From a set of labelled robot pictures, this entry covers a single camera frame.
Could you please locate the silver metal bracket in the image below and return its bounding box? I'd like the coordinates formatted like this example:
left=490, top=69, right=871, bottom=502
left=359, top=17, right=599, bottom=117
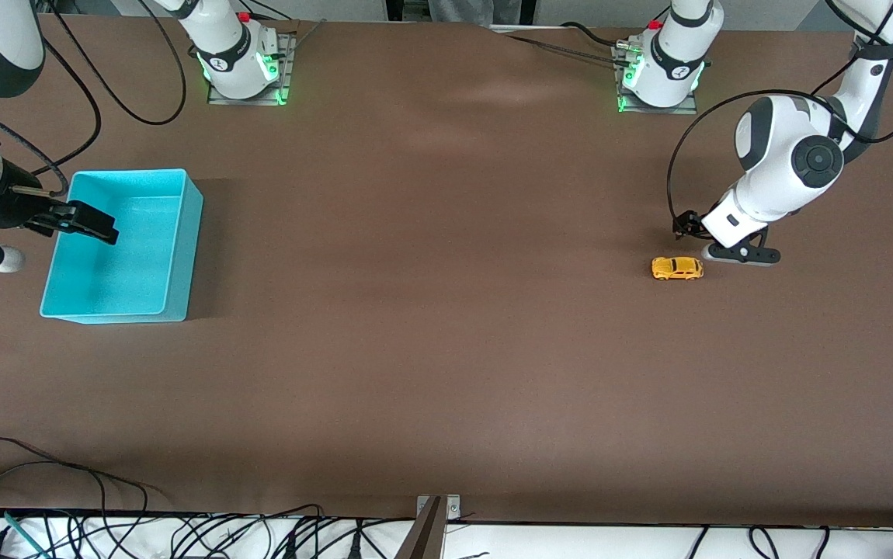
left=416, top=495, right=462, bottom=522

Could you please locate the thick black base cable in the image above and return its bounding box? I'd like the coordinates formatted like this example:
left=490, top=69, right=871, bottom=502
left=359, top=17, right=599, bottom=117
left=561, top=22, right=627, bottom=49

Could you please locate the person in grey trousers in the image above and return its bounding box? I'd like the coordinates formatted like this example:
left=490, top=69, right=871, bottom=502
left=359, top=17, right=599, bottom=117
left=425, top=0, right=534, bottom=26

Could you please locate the teal handled tool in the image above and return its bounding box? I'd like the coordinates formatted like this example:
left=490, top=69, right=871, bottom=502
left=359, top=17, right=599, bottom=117
left=2, top=510, right=53, bottom=559

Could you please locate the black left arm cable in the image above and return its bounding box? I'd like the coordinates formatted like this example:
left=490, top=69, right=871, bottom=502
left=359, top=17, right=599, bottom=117
left=665, top=0, right=893, bottom=227

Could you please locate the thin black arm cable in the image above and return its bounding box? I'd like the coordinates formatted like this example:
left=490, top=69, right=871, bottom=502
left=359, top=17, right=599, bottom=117
left=27, top=31, right=103, bottom=175

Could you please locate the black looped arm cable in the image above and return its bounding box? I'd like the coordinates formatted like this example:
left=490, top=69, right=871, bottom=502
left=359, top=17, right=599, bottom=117
left=47, top=0, right=187, bottom=126

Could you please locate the thin grey base cable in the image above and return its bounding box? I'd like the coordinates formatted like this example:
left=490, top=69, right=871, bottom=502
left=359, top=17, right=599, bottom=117
left=493, top=27, right=620, bottom=63

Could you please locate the dark mounting bar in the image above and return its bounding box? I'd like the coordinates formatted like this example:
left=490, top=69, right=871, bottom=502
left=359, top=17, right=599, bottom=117
left=395, top=497, right=447, bottom=559

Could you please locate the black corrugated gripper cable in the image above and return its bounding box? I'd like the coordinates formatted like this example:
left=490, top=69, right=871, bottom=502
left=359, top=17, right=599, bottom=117
left=0, top=91, right=68, bottom=196

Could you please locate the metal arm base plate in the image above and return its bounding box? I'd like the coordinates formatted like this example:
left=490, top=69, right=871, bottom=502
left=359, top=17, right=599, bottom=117
left=207, top=31, right=297, bottom=106
left=613, top=43, right=700, bottom=116

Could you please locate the teal plastic bin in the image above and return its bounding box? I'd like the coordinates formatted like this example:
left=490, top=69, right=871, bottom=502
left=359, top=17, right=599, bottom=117
left=40, top=168, right=204, bottom=324

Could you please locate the yellow beetle toy car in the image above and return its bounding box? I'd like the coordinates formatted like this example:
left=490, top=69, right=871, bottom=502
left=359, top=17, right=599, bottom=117
left=652, top=256, right=704, bottom=281

